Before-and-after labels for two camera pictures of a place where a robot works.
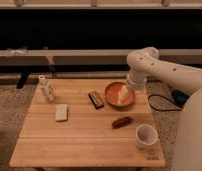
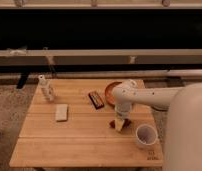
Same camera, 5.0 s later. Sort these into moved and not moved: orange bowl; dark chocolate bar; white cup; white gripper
Moved: white gripper
Not moved: white cup; dark chocolate bar; orange bowl
